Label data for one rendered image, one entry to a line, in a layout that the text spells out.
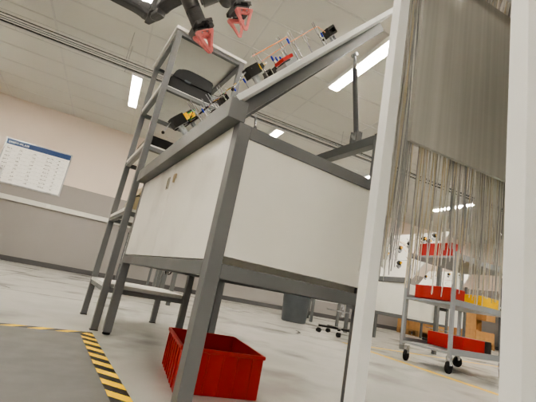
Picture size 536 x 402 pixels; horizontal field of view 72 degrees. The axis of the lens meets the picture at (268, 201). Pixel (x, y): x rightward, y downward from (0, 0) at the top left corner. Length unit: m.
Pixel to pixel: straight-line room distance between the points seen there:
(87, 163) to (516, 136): 8.76
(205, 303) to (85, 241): 7.90
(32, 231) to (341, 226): 8.09
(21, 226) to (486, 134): 8.54
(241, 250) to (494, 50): 0.98
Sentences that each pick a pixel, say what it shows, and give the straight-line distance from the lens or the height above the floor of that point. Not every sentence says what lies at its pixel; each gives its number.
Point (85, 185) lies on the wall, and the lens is 8.98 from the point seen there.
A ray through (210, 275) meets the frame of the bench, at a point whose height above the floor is 0.36.
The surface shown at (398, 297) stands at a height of 0.61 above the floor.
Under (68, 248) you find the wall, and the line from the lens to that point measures 8.83.
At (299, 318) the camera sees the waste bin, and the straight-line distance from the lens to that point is 5.79.
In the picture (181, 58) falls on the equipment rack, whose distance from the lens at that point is 2.87.
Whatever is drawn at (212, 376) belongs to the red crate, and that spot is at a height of 0.06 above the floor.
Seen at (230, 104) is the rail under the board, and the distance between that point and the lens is 1.08.
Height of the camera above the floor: 0.35
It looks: 14 degrees up
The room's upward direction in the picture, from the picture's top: 11 degrees clockwise
